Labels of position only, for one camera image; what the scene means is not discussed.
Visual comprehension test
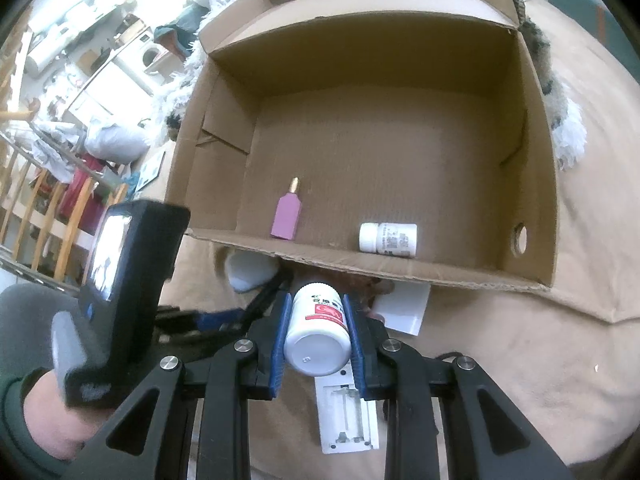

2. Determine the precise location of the white pill bottle red label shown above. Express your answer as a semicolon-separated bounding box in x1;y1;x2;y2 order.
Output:
283;282;352;377

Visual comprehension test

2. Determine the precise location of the teal cushion with orange stripe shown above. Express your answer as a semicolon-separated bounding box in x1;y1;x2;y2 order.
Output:
548;0;640;80

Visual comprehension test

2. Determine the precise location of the grey plastic bag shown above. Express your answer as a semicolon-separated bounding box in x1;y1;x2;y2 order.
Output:
85;124;149;165

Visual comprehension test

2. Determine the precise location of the open cardboard box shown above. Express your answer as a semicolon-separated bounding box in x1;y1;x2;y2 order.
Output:
165;0;558;290

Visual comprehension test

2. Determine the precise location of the white bathroom scale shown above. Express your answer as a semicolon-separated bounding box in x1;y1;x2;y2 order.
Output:
134;150;166;193

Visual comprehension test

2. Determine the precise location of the white remote control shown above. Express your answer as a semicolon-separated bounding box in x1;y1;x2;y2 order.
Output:
314;363;380;455

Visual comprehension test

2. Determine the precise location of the wooden chair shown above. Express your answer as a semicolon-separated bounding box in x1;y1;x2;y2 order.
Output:
1;120;128;287

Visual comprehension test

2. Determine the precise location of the furry black white throw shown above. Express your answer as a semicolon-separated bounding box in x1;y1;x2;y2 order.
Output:
520;16;587;170

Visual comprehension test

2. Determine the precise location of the white washing machine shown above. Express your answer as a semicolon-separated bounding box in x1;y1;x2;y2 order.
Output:
114;27;169;96

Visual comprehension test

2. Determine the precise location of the white pill bottle blue label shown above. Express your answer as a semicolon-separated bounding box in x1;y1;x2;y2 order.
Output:
358;222;418;258

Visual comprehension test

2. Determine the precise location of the pink perfume bottle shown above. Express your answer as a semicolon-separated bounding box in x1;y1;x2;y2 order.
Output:
270;177;302;240

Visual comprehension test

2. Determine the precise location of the grey trouser leg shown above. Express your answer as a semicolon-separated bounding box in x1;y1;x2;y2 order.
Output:
0;283;78;377

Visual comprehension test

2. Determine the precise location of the person's left hand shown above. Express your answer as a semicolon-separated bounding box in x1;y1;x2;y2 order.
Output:
23;370;114;460

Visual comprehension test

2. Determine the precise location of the white earbuds case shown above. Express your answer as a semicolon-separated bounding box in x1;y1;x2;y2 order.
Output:
224;250;280;292

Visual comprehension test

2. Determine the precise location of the white power adapter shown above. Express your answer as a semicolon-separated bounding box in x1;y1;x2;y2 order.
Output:
372;282;431;336

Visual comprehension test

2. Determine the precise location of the teal orange pillow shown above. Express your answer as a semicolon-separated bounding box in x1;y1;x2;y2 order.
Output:
154;2;209;62

